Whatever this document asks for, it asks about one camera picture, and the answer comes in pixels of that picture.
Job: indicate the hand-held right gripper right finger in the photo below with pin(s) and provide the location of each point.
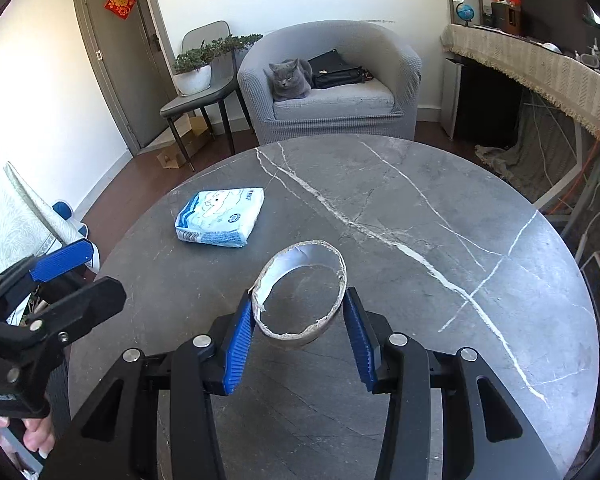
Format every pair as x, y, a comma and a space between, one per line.
357, 345

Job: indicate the dark brown wooden box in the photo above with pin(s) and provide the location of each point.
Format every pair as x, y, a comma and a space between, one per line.
507, 17

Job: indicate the blue and white object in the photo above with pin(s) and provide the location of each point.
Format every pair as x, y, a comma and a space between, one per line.
67, 215

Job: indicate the grey dining chair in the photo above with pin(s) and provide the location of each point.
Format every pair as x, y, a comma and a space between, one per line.
195, 105

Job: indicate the sideboard with lace cloth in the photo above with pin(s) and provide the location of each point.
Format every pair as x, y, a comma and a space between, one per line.
555, 75

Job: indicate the black television screen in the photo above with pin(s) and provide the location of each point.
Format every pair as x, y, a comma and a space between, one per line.
555, 15

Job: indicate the potted plant in white pot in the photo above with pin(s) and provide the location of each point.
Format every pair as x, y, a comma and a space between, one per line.
195, 80

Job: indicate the black bag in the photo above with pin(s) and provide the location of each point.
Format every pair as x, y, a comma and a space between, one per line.
337, 72

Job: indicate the blue white tissue packet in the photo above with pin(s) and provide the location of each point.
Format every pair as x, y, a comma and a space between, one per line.
220, 215

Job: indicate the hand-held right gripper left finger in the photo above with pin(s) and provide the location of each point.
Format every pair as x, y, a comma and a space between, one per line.
237, 350

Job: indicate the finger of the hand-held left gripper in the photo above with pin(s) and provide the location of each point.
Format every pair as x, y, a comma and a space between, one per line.
60, 260
85, 302

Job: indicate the grey armchair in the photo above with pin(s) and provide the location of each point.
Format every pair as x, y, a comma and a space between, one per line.
330, 102

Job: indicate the red diamond door decoration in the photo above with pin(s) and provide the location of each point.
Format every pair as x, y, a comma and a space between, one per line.
120, 4

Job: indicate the grey cat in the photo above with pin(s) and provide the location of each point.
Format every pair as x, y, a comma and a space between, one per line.
290, 85

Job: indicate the small blue globe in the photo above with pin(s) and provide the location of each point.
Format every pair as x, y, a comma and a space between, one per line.
465, 11

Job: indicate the flat cardboard box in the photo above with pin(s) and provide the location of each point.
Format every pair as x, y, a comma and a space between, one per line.
172, 157

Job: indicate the grey door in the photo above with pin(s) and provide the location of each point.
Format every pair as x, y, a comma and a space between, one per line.
120, 70

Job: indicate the person's left hand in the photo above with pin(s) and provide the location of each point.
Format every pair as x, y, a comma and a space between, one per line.
37, 435

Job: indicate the grey cloth heap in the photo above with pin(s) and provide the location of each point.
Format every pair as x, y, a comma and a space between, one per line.
525, 160

